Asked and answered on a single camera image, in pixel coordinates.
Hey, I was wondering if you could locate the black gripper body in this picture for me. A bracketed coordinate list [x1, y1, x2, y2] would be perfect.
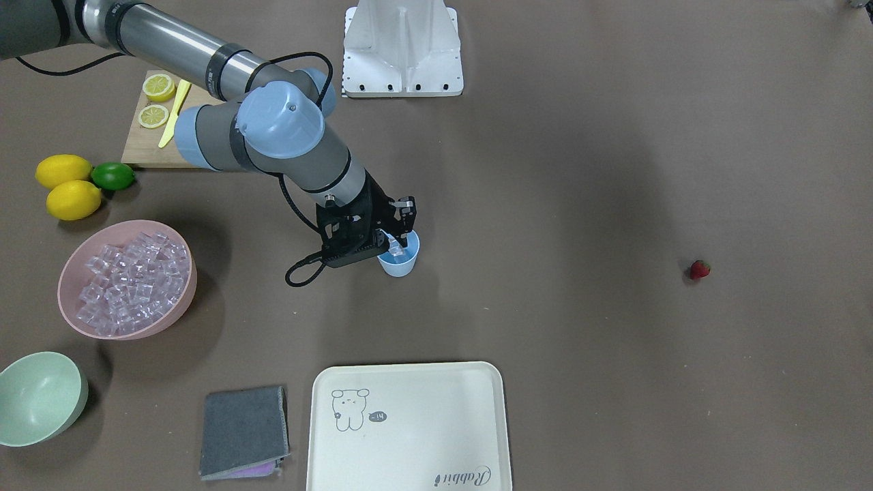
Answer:
[317, 173, 395, 256]

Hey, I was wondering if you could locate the ice cube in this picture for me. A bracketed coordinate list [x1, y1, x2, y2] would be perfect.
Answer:
[387, 235, 406, 261]

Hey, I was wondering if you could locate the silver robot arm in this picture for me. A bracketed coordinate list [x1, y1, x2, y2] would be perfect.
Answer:
[2, 1, 417, 267]

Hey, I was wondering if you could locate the light blue cup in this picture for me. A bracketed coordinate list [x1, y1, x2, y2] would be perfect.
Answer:
[377, 230, 420, 278]

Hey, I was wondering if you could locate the clear ice cubes pile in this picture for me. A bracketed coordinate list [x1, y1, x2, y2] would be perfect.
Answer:
[74, 232, 194, 338]

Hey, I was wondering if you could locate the cream serving tray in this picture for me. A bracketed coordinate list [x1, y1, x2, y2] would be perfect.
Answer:
[306, 361, 514, 490]

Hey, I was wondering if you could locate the yellow plastic knife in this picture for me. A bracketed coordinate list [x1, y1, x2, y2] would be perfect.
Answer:
[157, 80, 192, 149]

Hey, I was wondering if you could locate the grey folded cloth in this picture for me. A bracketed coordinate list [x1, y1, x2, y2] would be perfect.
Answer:
[198, 385, 291, 481]

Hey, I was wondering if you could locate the lemon half lower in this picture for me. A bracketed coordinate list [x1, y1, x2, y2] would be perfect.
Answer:
[137, 104, 171, 130]

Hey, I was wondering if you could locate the lemon half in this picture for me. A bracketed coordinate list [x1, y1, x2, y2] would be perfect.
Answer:
[141, 74, 177, 103]
[137, 104, 171, 130]

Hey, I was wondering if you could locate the pink bowl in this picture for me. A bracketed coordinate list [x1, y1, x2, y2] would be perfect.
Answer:
[57, 220, 197, 340]

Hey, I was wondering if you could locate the lemon half upper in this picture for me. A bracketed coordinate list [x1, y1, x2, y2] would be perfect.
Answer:
[141, 74, 177, 103]

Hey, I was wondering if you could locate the green lime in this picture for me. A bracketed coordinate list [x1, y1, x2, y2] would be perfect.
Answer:
[90, 162, 135, 192]

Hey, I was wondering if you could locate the whole lemon near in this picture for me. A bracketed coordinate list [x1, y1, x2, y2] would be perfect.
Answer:
[46, 180, 102, 221]

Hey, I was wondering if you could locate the whole lemon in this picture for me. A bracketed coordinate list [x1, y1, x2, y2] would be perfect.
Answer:
[34, 153, 93, 190]
[46, 180, 102, 221]

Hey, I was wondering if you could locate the red strawberry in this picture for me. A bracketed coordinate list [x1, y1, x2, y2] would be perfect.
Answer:
[687, 260, 711, 282]

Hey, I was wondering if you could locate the whole lemon far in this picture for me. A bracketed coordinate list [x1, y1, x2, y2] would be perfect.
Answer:
[34, 153, 93, 190]

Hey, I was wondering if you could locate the mint green bowl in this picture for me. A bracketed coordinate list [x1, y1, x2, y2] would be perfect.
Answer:
[1, 351, 89, 447]

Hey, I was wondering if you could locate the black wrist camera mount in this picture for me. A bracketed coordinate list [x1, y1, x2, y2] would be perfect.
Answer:
[316, 204, 389, 269]

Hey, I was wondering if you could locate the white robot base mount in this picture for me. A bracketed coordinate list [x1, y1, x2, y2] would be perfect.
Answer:
[341, 1, 464, 98]

